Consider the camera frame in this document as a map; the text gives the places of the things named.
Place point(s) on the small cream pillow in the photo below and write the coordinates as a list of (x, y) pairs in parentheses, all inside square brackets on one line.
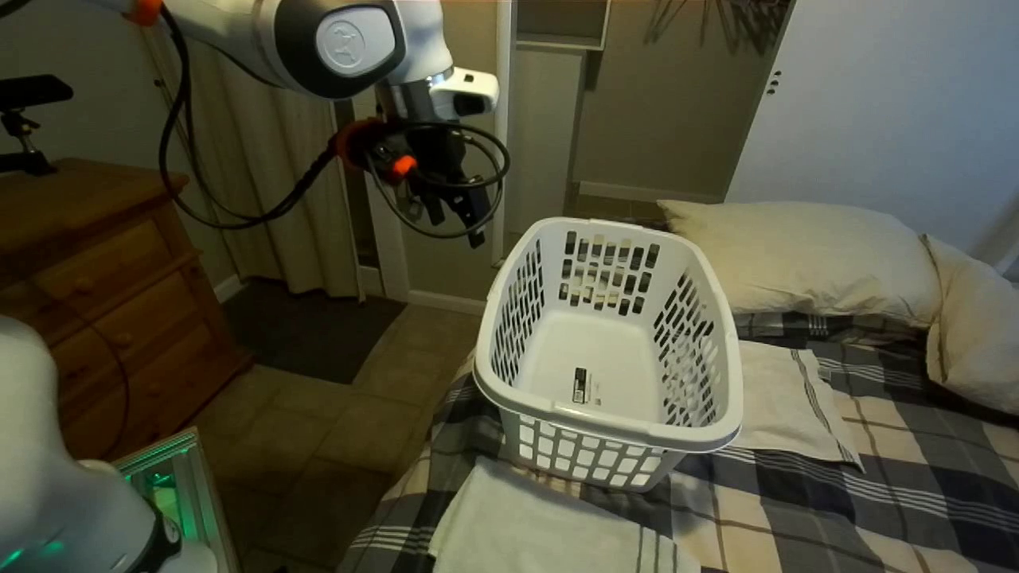
[(976, 318)]

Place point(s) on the large cream pillow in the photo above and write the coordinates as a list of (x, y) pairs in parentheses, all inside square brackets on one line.
[(808, 258)]

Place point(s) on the folded cream striped towel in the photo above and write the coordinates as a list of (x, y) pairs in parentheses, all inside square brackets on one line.
[(780, 401)]

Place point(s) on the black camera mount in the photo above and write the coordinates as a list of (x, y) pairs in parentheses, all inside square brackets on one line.
[(34, 91)]

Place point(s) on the wooden dresser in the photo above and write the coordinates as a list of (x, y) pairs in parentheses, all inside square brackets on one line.
[(117, 287)]

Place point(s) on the plaid bed blanket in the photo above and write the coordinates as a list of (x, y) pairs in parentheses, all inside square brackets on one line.
[(901, 497)]

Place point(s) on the beige curtain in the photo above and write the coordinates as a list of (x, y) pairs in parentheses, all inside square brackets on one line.
[(277, 255)]

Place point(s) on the white plastic laundry basket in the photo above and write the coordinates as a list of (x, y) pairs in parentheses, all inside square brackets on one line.
[(617, 369)]

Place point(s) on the dark dried twig decoration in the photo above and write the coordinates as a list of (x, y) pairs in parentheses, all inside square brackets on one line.
[(742, 20)]

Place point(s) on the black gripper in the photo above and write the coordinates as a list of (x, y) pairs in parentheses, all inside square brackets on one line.
[(444, 153)]

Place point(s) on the green lit control box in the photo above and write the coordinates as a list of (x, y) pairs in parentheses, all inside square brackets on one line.
[(176, 497)]

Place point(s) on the white terry towel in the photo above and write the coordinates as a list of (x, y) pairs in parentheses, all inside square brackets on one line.
[(512, 530)]

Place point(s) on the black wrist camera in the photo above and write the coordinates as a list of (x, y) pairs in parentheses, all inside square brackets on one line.
[(369, 143)]

